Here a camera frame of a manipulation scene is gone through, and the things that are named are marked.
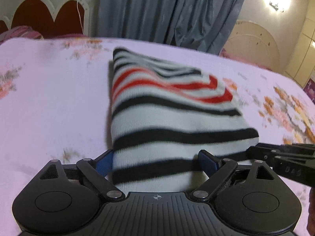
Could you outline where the striped knit children sweater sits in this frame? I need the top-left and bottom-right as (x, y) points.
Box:
(110, 48), (259, 193)

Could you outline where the person's hand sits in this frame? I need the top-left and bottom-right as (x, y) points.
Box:
(307, 188), (315, 235)

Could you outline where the cream wardrobe with stickers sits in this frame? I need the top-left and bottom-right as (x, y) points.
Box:
(284, 9), (315, 99)

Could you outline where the pink floral bed sheet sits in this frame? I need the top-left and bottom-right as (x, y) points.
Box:
(1, 38), (314, 235)

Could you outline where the cream arched headboard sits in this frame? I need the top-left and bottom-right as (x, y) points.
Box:
(222, 20), (280, 72)

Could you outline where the magenta pillow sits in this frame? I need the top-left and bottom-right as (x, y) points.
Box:
(54, 34), (87, 39)

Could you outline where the blue grey curtain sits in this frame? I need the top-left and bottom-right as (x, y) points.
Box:
(96, 0), (244, 55)

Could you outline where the folded purple blanket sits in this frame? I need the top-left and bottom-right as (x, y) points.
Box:
(0, 26), (44, 44)

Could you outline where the red heart-shaped headboard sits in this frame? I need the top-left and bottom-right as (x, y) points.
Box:
(1, 0), (90, 38)

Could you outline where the white hanging cable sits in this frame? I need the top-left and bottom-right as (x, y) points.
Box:
(71, 0), (85, 30)

